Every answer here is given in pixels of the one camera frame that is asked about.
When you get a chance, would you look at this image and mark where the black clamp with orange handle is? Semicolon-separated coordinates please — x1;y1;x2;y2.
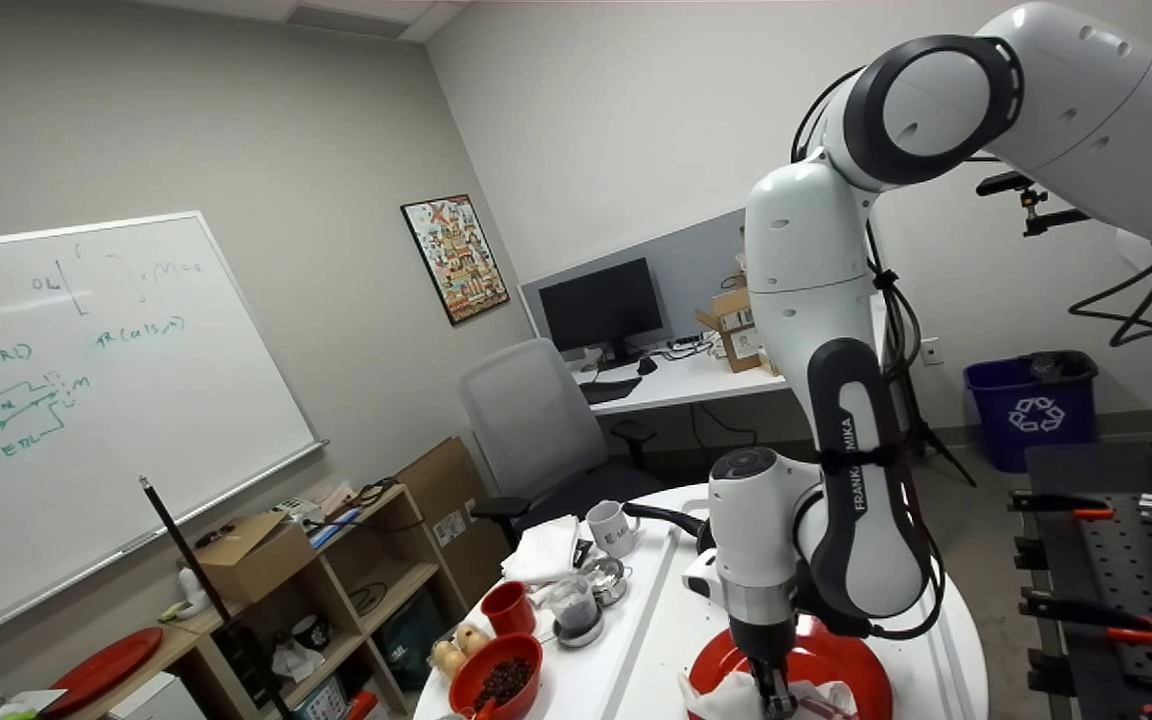
1017;586;1152;654
1003;489;1118;530

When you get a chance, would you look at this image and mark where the blue recycling bin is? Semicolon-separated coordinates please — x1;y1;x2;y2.
959;348;1104;476

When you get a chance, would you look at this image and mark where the red round disc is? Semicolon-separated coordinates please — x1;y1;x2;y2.
41;628;166;720

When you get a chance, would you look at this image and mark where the small grey metal pot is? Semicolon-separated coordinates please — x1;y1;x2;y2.
547;586;609;655

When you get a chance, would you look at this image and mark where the black tripod stand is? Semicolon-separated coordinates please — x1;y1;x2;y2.
867;226;980;491

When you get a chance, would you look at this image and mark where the red plate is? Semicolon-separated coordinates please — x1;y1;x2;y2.
685;613;894;720

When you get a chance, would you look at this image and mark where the black computer monitor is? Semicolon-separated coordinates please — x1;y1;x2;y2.
532;254;667;373

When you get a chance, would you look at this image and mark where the black thin pole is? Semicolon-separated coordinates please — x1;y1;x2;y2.
136;476;293;720

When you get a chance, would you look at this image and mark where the red bowl with dark contents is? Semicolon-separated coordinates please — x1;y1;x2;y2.
449;634;547;720

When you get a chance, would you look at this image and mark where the white container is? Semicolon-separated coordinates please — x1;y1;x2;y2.
103;669;208;720

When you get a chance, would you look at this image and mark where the whiteboard with green writing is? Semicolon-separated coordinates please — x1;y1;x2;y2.
0;207;329;666

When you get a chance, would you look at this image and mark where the black perforated board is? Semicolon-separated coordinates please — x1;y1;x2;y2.
1013;445;1152;699

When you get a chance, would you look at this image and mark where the white office desk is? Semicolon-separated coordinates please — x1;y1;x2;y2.
570;293;894;489

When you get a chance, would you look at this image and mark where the red cup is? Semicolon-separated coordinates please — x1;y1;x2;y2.
481;580;539;642

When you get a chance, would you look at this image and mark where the cardboard box with label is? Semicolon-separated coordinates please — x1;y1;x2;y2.
698;282;769;376

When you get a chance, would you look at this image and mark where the white cloth with red stripes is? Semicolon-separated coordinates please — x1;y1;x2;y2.
710;669;864;720

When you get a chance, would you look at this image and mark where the black camera on boom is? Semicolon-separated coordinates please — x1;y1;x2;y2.
971;166;1094;246

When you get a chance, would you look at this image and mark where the silver metal cup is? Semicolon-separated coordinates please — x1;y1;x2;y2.
578;551;633;613

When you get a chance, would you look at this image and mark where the flat brown cardboard box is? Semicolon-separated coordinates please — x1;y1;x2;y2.
193;511;319;613

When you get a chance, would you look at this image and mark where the grey office chair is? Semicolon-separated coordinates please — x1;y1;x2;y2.
455;336;658;540

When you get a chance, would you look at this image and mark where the framed colourful poster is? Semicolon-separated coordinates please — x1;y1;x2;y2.
395;193;510;327

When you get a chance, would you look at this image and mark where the wooden shelf unit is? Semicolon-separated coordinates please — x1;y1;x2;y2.
153;481;475;720

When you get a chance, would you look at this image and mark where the plain white napkin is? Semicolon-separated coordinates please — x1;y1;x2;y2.
494;511;592;594

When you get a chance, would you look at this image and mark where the black keyboard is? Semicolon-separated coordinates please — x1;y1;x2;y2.
578;376;648;407

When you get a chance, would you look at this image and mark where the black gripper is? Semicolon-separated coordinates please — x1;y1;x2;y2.
726;618;805;720

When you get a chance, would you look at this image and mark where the white mug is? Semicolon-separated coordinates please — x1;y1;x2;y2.
583;497;644;562

